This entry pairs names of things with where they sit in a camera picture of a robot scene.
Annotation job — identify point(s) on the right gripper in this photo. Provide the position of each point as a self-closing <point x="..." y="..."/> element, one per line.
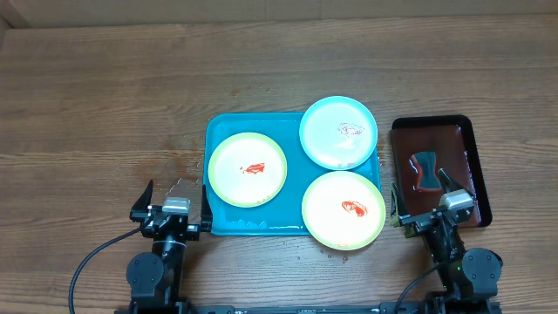
<point x="421" y="224"/>

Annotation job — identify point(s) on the teal plastic tray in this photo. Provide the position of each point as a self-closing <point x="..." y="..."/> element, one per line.
<point x="283" y="214"/>

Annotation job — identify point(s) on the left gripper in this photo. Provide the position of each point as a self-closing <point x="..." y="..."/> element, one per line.
<point x="193" y="231"/>

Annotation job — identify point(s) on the yellow-green plate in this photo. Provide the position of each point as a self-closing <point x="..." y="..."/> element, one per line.
<point x="247" y="170"/>
<point x="343" y="210"/>

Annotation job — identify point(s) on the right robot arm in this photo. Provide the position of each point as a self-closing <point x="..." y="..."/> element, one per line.
<point x="469" y="276"/>

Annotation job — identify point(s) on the orange sponge with green scourer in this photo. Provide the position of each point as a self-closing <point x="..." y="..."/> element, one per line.
<point x="424" y="164"/>

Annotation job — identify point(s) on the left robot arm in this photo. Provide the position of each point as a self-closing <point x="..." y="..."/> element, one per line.
<point x="155" y="276"/>

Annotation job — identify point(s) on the light blue plate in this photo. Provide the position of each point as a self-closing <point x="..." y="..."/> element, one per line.
<point x="338" y="133"/>

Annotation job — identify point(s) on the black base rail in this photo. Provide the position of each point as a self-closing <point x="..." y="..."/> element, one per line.
<point x="382" y="308"/>

